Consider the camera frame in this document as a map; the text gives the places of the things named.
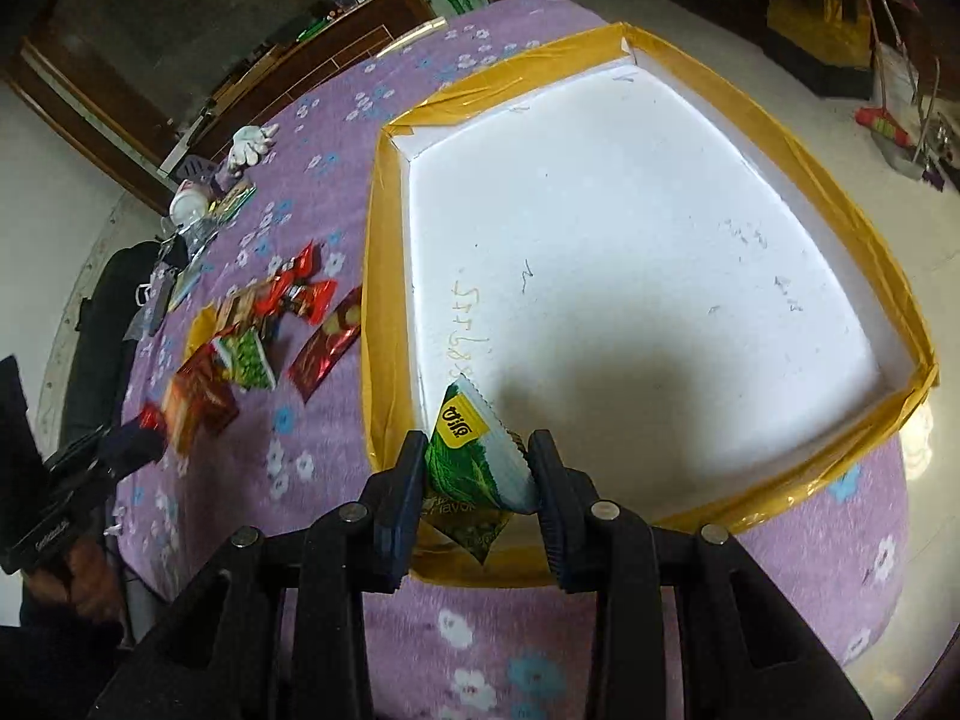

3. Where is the orange cracker packet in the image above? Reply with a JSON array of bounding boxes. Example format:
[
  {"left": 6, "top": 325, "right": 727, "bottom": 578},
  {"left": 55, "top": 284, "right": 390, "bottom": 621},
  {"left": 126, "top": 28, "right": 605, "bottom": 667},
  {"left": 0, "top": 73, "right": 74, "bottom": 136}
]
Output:
[{"left": 161, "top": 349, "right": 241, "bottom": 451}]

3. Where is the dark red snack packet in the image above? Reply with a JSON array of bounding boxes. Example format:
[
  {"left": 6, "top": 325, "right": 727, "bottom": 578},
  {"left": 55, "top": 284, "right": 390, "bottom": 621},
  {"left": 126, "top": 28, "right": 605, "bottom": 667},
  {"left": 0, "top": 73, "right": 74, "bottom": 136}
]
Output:
[{"left": 289, "top": 286, "right": 364, "bottom": 400}]

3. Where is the purple floral tablecloth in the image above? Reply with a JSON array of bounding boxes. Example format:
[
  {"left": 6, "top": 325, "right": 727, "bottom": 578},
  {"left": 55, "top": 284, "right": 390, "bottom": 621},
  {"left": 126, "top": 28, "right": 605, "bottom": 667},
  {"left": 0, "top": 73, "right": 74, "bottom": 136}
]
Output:
[{"left": 116, "top": 0, "right": 912, "bottom": 720}]

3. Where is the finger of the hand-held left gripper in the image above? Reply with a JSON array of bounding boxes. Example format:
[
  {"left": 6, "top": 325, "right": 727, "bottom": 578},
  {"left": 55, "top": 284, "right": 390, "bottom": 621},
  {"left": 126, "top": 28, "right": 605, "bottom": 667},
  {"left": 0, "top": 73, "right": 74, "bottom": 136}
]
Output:
[{"left": 97, "top": 420, "right": 166, "bottom": 481}]

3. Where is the grey dustpan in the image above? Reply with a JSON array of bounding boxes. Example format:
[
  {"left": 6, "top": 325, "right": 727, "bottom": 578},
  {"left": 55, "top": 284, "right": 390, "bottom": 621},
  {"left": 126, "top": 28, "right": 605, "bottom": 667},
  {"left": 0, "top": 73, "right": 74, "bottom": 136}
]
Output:
[{"left": 874, "top": 56, "right": 942, "bottom": 181}]

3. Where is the wooden cabinet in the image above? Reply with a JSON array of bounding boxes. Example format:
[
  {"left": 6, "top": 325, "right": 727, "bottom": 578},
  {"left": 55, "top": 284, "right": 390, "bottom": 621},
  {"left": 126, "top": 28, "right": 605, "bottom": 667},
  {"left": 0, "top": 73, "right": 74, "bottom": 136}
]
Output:
[{"left": 0, "top": 0, "right": 436, "bottom": 211}]

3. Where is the green white snack packet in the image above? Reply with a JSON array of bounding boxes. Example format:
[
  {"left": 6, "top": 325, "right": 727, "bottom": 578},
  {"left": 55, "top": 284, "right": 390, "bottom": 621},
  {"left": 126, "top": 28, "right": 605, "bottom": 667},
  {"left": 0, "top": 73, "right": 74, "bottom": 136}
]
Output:
[{"left": 420, "top": 382, "right": 541, "bottom": 563}]

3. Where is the white glove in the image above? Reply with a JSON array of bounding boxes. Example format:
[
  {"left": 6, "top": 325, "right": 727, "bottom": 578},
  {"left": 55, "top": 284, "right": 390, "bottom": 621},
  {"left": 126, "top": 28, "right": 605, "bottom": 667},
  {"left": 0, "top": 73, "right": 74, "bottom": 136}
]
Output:
[{"left": 227, "top": 125, "right": 280, "bottom": 166}]

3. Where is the person's left hand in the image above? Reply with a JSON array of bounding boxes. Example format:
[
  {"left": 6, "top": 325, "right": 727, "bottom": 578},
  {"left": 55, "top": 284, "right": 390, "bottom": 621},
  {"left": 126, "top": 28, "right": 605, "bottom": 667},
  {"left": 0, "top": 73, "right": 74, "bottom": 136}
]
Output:
[{"left": 22, "top": 540, "right": 125, "bottom": 623}]

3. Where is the black chair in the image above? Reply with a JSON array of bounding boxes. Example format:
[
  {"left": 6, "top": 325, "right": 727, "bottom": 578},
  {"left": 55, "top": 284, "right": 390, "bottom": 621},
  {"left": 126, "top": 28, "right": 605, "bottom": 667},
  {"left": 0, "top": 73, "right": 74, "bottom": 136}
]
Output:
[{"left": 60, "top": 240, "right": 162, "bottom": 466}]

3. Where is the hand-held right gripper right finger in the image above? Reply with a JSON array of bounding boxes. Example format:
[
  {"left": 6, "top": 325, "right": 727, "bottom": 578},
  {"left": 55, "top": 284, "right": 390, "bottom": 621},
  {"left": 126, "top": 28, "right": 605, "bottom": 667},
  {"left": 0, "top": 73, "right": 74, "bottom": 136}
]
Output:
[{"left": 525, "top": 429, "right": 875, "bottom": 720}]

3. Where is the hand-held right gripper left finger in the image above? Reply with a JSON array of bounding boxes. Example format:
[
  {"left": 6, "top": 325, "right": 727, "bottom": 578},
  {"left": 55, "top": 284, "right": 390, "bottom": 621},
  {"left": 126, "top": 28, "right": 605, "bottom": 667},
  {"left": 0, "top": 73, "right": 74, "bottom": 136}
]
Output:
[{"left": 86, "top": 430, "right": 430, "bottom": 720}]

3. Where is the white foam box yellow tape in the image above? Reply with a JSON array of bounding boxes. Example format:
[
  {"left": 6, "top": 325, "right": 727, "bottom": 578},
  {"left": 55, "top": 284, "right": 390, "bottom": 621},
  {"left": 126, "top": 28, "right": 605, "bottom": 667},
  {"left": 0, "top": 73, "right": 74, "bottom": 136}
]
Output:
[{"left": 361, "top": 22, "right": 940, "bottom": 587}]

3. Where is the colourful green packet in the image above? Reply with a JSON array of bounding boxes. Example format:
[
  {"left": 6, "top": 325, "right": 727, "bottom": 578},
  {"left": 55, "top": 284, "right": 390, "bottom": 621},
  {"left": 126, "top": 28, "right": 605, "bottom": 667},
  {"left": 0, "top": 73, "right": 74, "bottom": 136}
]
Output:
[{"left": 202, "top": 184, "right": 257, "bottom": 224}]

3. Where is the gold pillar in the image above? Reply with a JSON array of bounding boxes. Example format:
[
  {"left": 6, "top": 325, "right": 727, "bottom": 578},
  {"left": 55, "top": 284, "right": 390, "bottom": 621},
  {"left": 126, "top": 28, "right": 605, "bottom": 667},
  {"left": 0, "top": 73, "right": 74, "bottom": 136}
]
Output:
[{"left": 765, "top": 0, "right": 878, "bottom": 98}]

